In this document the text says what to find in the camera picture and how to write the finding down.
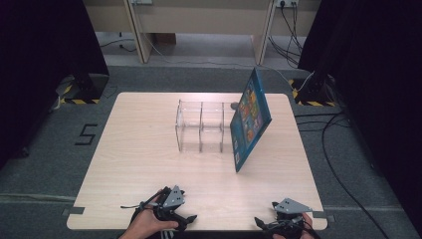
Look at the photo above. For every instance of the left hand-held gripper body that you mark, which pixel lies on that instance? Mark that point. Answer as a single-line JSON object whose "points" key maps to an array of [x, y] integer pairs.
{"points": [[169, 204]]}

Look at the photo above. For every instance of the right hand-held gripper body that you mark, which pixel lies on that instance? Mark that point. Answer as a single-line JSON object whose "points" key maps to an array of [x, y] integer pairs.
{"points": [[292, 215]]}

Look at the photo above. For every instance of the clear acrylic divided organizer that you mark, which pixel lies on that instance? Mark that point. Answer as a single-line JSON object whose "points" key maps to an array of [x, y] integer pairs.
{"points": [[201, 127]]}

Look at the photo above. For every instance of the blue picture book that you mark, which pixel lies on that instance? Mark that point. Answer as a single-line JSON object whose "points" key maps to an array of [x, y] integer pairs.
{"points": [[250, 122]]}

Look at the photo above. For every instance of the person's right hand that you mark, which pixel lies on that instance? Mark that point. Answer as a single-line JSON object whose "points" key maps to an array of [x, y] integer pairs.
{"points": [[308, 229]]}

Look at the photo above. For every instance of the person's left hand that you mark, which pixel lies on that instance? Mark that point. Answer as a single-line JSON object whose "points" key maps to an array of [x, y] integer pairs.
{"points": [[151, 224]]}

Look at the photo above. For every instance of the grey tape strip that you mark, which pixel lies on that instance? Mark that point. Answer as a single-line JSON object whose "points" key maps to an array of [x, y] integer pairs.
{"points": [[326, 216], [73, 210]]}

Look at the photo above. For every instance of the dark round table grommet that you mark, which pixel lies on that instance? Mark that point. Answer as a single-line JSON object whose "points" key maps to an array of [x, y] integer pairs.
{"points": [[234, 105]]}

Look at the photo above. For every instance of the stand base with hazard tape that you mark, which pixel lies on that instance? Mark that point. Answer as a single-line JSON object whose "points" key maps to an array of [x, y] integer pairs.
{"points": [[315, 94], [83, 89]]}

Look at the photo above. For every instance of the black curtain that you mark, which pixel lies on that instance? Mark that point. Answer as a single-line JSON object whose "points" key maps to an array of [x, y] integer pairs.
{"points": [[375, 83], [43, 66]]}

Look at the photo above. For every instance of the white wall power outlet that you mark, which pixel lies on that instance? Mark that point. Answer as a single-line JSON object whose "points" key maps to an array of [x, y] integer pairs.
{"points": [[287, 3]]}

